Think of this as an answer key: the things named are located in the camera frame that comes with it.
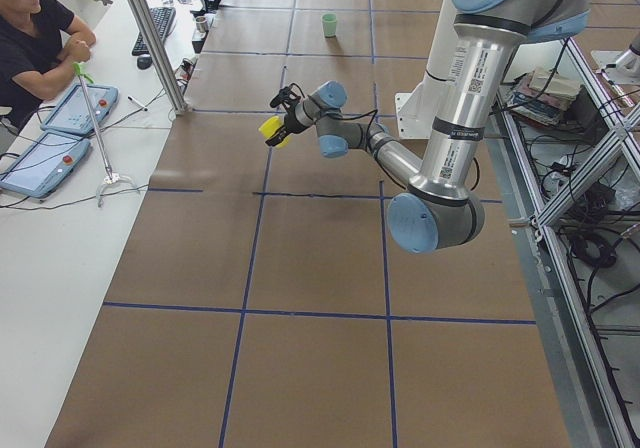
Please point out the aluminium frame rail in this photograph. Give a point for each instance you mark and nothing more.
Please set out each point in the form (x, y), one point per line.
(576, 184)

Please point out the silver metal cup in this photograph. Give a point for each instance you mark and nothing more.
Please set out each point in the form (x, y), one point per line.
(202, 25)

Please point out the green paper cup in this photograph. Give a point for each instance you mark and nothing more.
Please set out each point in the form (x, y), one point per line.
(329, 25)

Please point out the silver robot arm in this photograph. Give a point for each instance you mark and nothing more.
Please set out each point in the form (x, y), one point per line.
(436, 210)

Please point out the upper blue teach pendant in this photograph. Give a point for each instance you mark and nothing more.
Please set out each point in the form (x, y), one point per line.
(71, 114)

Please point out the seated person black shirt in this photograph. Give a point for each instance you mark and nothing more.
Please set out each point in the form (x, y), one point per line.
(41, 41)

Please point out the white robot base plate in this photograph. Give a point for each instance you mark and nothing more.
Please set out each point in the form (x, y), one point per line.
(411, 122)

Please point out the lower blue teach pendant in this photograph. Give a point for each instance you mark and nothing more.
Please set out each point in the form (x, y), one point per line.
(45, 164)

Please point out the grey aluminium frame post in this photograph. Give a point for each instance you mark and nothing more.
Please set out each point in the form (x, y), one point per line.
(155, 45)

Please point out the reacher grabber tool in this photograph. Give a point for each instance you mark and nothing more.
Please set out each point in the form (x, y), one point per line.
(112, 178)

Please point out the yellow paper cup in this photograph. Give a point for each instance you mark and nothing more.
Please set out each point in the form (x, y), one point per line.
(270, 126)

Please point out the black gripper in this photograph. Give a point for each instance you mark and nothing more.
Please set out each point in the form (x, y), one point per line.
(288, 124)

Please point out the brown paper table cover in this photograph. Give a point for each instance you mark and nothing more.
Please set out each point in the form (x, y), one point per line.
(260, 300)

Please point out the stack of cloths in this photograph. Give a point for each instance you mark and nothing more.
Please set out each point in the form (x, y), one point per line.
(543, 96)

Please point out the blue teach pendant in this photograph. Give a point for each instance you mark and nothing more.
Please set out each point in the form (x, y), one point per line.
(45, 164)
(71, 114)

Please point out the black computer mouse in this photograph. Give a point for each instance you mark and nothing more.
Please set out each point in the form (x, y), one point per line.
(144, 61)

